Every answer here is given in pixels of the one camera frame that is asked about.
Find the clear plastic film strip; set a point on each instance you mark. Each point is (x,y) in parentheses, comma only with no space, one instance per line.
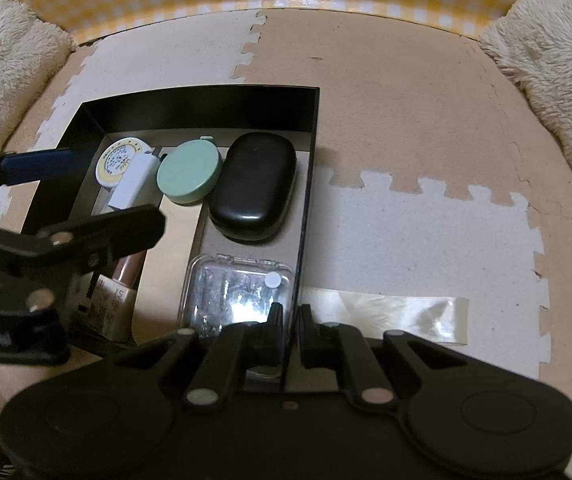
(391,310)

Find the clear plastic case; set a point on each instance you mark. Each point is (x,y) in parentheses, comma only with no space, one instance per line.
(225,285)

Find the beige foam mat tile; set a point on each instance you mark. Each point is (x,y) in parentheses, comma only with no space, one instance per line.
(40,105)
(416,100)

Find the small white box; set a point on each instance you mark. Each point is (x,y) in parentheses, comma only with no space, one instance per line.
(133,185)

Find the pink tube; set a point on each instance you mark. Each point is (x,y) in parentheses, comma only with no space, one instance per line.
(128,270)

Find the wooden stick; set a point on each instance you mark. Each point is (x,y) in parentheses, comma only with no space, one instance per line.
(175,260)

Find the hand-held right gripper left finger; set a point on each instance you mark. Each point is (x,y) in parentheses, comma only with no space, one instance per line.
(276,335)

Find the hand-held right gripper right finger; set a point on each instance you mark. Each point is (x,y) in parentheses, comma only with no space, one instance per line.
(306,335)

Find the black oval case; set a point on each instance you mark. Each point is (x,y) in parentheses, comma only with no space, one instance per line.
(251,185)

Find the black box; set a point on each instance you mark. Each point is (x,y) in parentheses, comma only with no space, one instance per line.
(190,110)

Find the fluffy white pillow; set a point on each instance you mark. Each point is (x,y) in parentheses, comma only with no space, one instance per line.
(561,60)
(0,70)

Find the green round tin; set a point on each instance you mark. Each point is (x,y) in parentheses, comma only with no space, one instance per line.
(188,175)

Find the yellow white round tin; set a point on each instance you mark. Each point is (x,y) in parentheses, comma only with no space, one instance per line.
(118,162)

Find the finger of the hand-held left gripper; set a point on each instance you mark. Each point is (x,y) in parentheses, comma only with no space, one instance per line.
(115,227)
(40,165)

